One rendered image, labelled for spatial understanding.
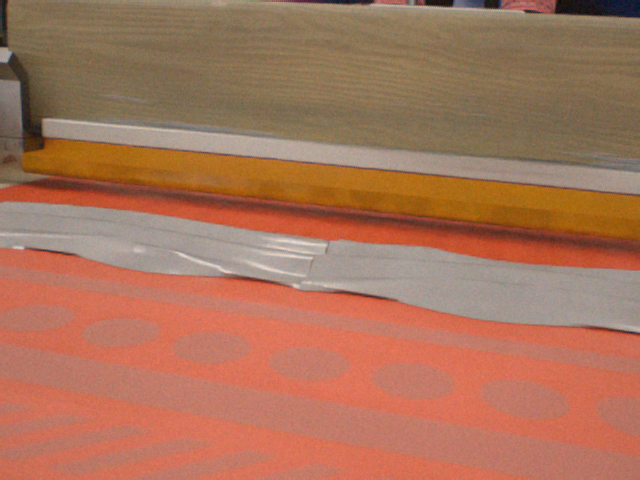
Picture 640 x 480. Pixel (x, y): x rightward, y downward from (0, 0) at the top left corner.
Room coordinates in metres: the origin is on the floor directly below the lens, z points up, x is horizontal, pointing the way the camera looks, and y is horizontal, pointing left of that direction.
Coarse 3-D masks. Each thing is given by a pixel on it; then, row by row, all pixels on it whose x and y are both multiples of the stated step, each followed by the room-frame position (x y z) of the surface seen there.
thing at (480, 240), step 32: (384, 224) 0.27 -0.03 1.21; (416, 224) 0.27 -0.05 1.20; (448, 224) 0.27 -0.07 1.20; (480, 224) 0.27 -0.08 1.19; (480, 256) 0.22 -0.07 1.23; (512, 256) 0.22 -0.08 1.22; (544, 256) 0.22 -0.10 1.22; (576, 256) 0.22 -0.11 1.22; (608, 256) 0.22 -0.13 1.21; (416, 320) 0.15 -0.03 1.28; (448, 320) 0.15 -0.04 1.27; (480, 320) 0.15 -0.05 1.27
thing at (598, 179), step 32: (64, 128) 0.33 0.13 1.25; (96, 128) 0.32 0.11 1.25; (128, 128) 0.32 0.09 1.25; (160, 128) 0.31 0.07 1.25; (288, 160) 0.28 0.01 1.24; (320, 160) 0.28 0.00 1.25; (352, 160) 0.27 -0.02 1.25; (384, 160) 0.27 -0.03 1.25; (416, 160) 0.26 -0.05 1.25; (448, 160) 0.26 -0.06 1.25; (480, 160) 0.25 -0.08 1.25; (512, 160) 0.25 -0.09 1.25; (608, 192) 0.23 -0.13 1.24
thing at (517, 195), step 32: (96, 160) 0.33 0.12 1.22; (128, 160) 0.33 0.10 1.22; (160, 160) 0.32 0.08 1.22; (192, 160) 0.32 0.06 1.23; (224, 160) 0.31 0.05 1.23; (256, 160) 0.31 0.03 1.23; (416, 192) 0.27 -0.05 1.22; (448, 192) 0.27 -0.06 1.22; (480, 192) 0.26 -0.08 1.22; (512, 192) 0.26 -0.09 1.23; (544, 192) 0.26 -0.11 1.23; (576, 192) 0.25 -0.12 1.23
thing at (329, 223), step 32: (0, 192) 0.32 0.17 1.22; (32, 192) 0.32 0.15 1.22; (64, 192) 0.32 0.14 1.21; (96, 192) 0.32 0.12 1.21; (128, 192) 0.33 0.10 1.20; (160, 192) 0.33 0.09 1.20; (192, 192) 0.33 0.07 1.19; (224, 224) 0.26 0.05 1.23; (256, 224) 0.26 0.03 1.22; (288, 224) 0.27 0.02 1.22; (320, 224) 0.27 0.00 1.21; (352, 224) 0.27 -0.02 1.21; (0, 256) 0.21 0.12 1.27; (32, 256) 0.21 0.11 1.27; (64, 256) 0.21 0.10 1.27; (192, 288) 0.18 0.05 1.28; (224, 288) 0.18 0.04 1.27; (256, 288) 0.18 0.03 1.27; (288, 288) 0.18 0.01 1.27
